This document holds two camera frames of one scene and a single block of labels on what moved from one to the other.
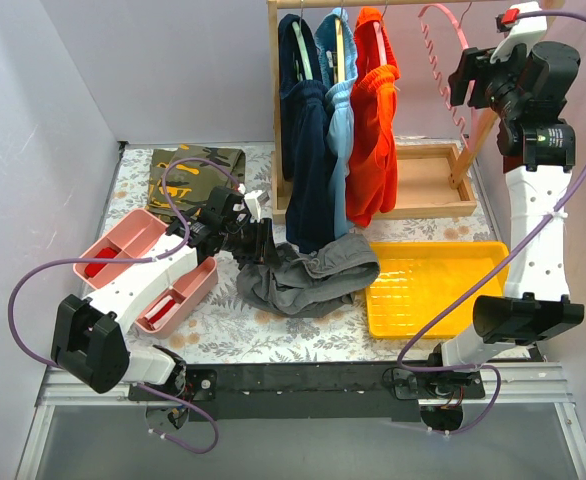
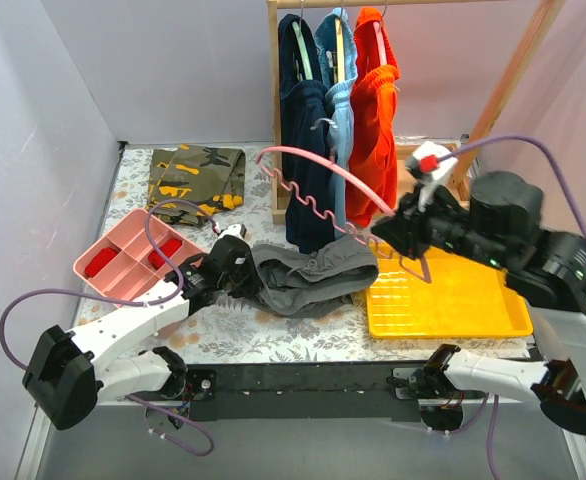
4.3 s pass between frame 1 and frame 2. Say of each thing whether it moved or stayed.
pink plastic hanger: moved
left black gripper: moved
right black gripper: moved
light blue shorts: stayed
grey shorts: stayed
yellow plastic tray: stayed
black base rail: stayed
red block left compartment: stayed
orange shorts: stayed
